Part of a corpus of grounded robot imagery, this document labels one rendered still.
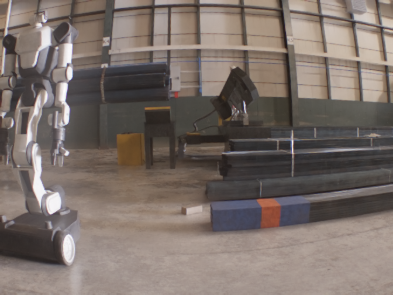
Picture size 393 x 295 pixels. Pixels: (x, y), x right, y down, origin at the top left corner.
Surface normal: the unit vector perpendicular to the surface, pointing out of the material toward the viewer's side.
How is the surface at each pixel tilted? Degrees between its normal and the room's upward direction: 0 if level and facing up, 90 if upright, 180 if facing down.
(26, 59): 90
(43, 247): 90
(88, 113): 90
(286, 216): 90
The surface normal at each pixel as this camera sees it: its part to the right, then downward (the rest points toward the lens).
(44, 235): -0.02, -0.66
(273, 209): 0.01, 0.06
